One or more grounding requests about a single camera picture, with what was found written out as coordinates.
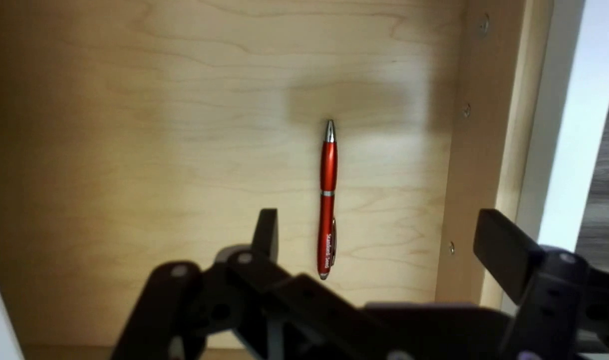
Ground red pen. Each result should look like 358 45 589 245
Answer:
316 117 342 281

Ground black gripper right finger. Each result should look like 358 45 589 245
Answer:
471 208 609 360

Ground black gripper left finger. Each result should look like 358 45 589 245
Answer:
110 208 360 360

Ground wooden drawer with white front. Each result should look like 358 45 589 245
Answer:
0 0 609 360

